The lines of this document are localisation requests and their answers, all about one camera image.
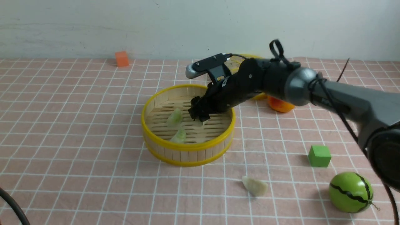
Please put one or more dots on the orange foam cube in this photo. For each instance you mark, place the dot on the orange foam cube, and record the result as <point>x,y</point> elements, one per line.
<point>122,59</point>

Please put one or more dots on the green toy watermelon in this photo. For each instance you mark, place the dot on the green toy watermelon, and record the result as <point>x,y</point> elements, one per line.
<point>350,192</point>

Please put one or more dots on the green dumpling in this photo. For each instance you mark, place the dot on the green dumpling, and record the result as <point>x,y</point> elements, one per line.
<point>179,137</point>
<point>175,118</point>

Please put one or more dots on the bamboo steamer tray yellow rims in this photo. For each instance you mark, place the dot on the bamboo steamer tray yellow rims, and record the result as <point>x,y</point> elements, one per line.
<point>205,141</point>

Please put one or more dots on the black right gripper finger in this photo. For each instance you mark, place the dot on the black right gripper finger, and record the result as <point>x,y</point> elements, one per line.
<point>201,115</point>
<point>194,104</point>

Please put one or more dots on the white dumpling front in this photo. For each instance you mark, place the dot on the white dumpling front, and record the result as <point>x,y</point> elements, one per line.
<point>255,187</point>

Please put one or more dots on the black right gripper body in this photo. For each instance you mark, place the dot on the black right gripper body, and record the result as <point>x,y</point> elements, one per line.
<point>235,89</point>

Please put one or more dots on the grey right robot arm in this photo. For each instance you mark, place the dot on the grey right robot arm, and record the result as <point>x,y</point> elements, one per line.
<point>376,113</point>

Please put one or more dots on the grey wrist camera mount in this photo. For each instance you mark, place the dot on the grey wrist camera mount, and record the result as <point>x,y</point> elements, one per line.
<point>214,66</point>

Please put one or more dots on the orange toy pear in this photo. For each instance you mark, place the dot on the orange toy pear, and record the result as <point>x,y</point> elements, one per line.
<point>279,105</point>

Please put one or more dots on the green foam cube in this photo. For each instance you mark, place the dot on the green foam cube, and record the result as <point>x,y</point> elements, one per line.
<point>319,156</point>

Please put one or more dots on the pink checkered tablecloth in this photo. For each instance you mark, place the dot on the pink checkered tablecloth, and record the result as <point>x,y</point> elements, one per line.
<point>72,153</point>

